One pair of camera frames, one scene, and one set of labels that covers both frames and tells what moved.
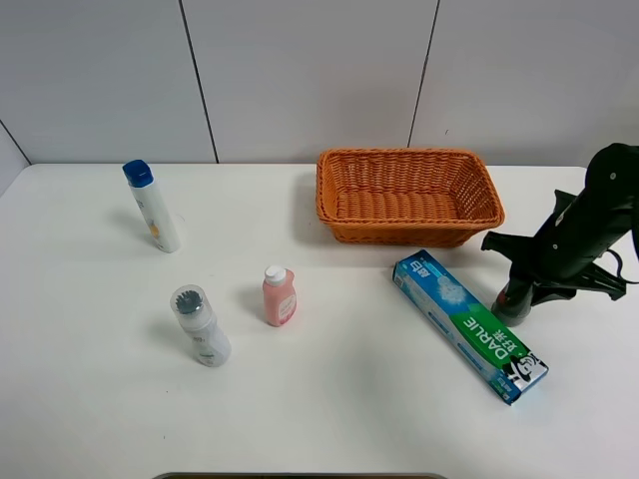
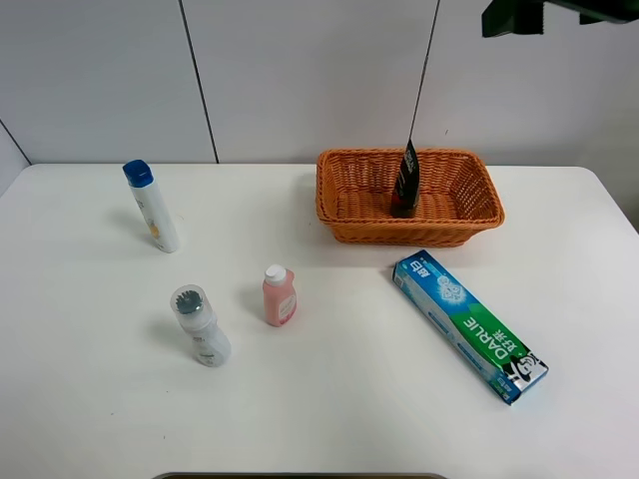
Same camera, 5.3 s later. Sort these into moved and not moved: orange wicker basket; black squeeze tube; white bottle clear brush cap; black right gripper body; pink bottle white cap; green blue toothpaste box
Moved: black right gripper body; black squeeze tube
Not moved: green blue toothpaste box; orange wicker basket; white bottle clear brush cap; pink bottle white cap
